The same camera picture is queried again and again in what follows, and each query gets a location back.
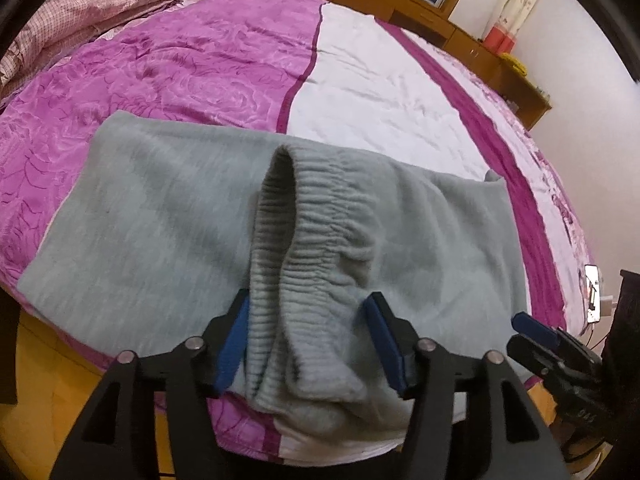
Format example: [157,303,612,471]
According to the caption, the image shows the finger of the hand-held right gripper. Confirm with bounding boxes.
[511,312,588,356]
[506,335,561,380]

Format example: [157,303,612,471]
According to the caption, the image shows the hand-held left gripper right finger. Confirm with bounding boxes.
[362,291,571,480]

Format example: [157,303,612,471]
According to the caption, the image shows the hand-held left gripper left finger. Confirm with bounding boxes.
[50,287,251,480]

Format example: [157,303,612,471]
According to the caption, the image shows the grey pants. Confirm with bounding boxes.
[17,111,532,436]

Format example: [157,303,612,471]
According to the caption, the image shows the smartphone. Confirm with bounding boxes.
[584,263,602,323]

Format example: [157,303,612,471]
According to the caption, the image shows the dark cloth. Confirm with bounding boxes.
[597,269,640,441]

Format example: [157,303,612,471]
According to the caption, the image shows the dark panel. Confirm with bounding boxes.
[0,287,21,406]

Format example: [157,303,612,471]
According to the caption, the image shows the yellow cloth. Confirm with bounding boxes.
[500,54,528,76]

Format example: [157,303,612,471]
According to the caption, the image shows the purple pink floral bedspread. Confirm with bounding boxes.
[0,0,603,463]

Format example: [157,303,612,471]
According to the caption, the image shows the wooden window cabinet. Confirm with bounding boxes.
[210,0,553,131]

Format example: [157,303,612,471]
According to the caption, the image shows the black cable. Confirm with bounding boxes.
[564,430,607,465]

